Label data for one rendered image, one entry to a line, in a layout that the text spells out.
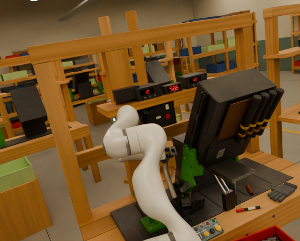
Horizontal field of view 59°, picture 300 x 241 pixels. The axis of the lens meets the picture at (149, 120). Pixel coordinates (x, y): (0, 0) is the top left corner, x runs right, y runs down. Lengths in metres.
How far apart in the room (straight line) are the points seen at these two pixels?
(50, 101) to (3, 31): 9.74
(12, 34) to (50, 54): 9.71
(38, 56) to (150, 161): 0.89
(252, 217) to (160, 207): 0.81
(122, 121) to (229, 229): 0.82
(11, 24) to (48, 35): 1.29
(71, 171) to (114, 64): 0.67
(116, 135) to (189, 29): 1.07
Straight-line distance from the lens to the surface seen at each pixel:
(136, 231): 1.56
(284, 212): 1.74
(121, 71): 1.61
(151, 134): 0.93
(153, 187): 0.86
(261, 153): 2.30
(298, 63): 10.78
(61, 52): 1.54
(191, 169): 1.51
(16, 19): 11.32
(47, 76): 1.53
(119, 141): 0.92
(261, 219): 1.61
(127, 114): 1.02
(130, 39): 1.63
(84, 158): 1.74
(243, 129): 1.41
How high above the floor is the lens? 1.85
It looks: 16 degrees down
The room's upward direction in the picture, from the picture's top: 10 degrees counter-clockwise
